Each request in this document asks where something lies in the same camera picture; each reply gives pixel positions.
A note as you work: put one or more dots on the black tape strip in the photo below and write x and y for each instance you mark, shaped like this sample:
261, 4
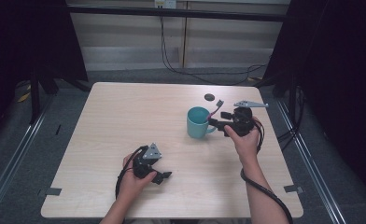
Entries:
58, 129

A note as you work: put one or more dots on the black horizontal bar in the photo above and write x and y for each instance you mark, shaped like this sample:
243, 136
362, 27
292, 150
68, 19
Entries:
178, 13

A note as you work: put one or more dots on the person's right hand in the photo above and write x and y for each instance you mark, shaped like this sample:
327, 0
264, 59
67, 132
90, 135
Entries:
246, 146

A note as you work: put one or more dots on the pink toothbrush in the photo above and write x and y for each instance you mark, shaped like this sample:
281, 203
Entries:
216, 109

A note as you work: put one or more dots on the person's left hand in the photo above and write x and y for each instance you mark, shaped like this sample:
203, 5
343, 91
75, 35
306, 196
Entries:
134, 186

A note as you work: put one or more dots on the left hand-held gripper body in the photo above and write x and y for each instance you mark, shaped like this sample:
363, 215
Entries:
148, 158

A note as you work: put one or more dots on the metal floor rail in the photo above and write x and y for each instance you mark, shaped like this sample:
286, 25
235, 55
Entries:
13, 155
312, 174

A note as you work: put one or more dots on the white wall socket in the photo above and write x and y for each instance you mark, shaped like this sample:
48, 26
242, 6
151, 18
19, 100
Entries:
165, 3

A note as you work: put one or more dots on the black stand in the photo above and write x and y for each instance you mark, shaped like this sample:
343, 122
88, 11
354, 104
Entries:
35, 93

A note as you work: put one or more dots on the yellow scrap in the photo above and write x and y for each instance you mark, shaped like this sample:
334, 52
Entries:
23, 97

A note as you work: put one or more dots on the dark round table grommet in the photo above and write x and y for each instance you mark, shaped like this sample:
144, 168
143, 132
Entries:
209, 97

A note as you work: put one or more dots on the teal mug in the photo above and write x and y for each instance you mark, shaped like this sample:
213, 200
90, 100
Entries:
197, 123

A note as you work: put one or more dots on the grey tape piece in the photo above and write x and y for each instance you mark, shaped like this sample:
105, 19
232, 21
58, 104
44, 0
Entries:
53, 191
293, 188

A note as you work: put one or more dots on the dark curtain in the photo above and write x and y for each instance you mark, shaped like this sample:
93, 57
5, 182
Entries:
336, 77
22, 46

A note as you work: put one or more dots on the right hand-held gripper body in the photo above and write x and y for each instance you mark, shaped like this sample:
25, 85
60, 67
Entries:
245, 119

